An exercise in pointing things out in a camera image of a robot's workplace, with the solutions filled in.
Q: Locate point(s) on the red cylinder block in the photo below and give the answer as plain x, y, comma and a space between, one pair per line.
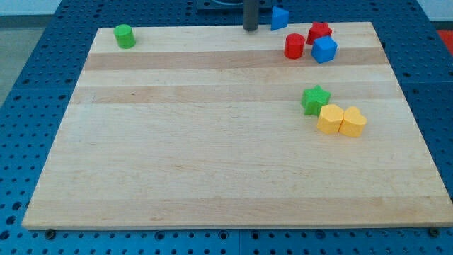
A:
294, 46

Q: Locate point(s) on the yellow hexagon block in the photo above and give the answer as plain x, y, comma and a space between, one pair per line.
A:
330, 119

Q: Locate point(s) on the green star block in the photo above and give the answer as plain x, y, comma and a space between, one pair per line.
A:
314, 99

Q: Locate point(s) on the blue cube block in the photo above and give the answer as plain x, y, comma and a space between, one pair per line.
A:
324, 49

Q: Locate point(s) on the wooden board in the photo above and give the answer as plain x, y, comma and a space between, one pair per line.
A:
202, 127

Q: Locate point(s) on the yellow heart block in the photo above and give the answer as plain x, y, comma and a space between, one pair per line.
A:
353, 122

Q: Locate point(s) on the green cylinder block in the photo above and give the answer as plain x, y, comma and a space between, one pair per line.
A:
124, 36

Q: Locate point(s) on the blue triangular prism block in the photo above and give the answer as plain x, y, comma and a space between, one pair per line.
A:
279, 18

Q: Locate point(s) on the red star block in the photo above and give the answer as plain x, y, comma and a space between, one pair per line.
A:
318, 30

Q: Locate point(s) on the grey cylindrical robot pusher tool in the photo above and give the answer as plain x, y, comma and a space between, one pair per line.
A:
250, 15

